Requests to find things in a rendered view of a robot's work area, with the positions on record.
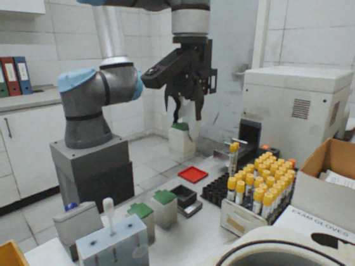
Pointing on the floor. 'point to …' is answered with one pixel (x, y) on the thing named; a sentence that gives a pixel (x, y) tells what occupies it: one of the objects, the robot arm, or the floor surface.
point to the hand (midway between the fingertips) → (182, 133)
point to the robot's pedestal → (98, 187)
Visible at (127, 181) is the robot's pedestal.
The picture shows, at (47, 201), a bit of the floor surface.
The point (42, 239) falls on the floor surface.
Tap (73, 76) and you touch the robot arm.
